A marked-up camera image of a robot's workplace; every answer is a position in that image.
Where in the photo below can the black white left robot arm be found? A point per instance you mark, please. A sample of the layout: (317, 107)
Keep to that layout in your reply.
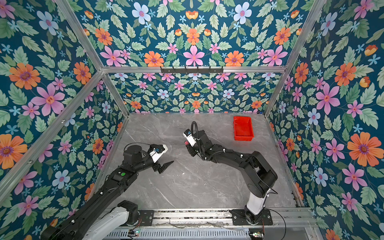
(87, 223)

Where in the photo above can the small circuit board left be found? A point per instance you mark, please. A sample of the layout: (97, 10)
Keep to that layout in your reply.
(133, 233)

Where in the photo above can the small circuit board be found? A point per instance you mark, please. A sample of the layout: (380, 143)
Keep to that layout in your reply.
(133, 233)
(256, 235)

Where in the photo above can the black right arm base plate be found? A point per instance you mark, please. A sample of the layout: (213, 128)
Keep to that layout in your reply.
(245, 218)

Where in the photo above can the red plastic bin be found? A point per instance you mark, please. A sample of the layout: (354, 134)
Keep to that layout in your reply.
(243, 129)

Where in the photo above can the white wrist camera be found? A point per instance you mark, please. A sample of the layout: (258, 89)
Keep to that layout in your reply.
(192, 141)
(156, 151)

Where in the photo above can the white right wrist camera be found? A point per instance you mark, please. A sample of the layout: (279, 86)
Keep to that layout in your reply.
(192, 141)

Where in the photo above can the small circuit board right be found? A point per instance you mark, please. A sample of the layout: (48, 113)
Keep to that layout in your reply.
(256, 235)

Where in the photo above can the aluminium mounting rail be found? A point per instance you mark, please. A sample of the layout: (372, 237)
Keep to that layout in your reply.
(217, 224)

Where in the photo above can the black hook rack bracket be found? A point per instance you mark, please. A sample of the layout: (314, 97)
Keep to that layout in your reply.
(192, 70)

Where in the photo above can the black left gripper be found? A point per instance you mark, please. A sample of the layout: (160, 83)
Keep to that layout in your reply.
(157, 166)

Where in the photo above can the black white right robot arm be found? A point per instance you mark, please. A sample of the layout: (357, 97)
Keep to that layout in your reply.
(257, 173)

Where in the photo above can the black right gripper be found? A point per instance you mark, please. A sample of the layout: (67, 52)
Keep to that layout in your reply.
(190, 149)

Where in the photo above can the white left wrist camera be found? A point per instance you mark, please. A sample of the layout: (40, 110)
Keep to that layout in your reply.
(156, 151)

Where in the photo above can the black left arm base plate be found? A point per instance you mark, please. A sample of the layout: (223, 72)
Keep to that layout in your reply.
(140, 218)

